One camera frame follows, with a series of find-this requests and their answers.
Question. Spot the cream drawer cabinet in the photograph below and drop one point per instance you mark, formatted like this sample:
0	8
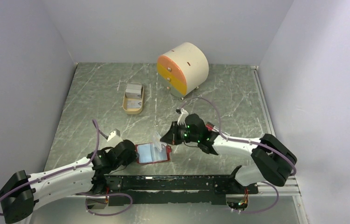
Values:
183	69

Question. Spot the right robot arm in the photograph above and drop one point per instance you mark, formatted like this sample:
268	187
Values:
273	162

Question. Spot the red leather card holder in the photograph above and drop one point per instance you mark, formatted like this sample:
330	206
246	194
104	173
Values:
149	153

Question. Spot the loose silver card in tray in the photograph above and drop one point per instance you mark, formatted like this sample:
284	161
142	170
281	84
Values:
133	104

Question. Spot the beige oval tray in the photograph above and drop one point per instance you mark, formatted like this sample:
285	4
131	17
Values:
125	99

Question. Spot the grey credit card stack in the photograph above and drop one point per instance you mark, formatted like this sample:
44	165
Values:
134	91

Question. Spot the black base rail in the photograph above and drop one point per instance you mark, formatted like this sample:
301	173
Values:
212	189

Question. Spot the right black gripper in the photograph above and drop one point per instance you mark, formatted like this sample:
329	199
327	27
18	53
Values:
170	137

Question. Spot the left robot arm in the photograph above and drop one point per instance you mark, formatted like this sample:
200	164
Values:
23	193

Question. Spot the pack of coloured markers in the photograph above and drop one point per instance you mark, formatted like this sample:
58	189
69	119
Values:
213	126

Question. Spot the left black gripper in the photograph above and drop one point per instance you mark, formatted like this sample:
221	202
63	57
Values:
130	158

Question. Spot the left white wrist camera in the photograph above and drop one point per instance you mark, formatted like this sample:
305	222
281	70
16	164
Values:
114	137

